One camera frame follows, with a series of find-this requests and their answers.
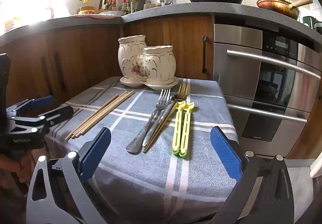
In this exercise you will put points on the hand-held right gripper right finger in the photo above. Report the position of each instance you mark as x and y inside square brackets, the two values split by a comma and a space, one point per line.
[225, 151]

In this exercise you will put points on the stainless steel oven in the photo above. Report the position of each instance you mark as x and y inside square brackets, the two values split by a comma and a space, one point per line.
[239, 68]

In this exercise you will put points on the white bowl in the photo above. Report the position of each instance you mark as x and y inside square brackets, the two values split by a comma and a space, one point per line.
[110, 12]

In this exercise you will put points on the copper frying pan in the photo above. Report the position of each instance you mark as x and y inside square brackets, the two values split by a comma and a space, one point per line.
[274, 5]

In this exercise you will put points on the white cloth red trim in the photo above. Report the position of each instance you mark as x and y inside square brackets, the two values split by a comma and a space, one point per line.
[85, 16]

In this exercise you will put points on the clear bottle yellow cap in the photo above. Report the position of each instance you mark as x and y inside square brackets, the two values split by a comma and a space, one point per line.
[134, 4]

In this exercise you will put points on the gold fork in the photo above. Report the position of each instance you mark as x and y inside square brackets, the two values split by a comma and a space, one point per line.
[182, 93]

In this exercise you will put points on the wooden chopstick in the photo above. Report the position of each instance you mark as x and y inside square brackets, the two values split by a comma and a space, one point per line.
[91, 116]
[102, 115]
[105, 113]
[108, 113]
[99, 114]

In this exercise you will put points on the yellow green plastic clip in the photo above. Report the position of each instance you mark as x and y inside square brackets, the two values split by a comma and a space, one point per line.
[185, 131]
[177, 128]

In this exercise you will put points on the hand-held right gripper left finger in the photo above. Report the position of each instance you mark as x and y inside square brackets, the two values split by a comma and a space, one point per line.
[96, 148]

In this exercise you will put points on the person's left hand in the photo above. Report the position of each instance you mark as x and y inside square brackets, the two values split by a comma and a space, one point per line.
[21, 167]

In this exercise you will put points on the grey plaid tablecloth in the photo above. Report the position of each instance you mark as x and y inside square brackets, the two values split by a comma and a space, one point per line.
[140, 176]

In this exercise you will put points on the wooden kitchen cabinet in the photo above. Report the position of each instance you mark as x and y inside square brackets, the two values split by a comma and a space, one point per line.
[75, 58]

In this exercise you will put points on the kitchen knife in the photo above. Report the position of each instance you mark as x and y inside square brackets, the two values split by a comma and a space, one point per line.
[104, 0]

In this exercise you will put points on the cream floral ceramic utensil holder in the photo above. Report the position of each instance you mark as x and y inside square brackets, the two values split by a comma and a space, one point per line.
[140, 63]

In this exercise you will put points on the dark green kettle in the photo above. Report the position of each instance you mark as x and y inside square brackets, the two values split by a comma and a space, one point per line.
[313, 24]

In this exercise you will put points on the small green sauce bottle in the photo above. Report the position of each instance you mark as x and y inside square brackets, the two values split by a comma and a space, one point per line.
[128, 7]

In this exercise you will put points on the grey kitchen countertop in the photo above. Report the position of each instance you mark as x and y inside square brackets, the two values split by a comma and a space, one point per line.
[176, 11]

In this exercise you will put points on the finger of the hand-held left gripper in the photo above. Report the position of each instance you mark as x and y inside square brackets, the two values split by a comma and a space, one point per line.
[45, 100]
[61, 113]

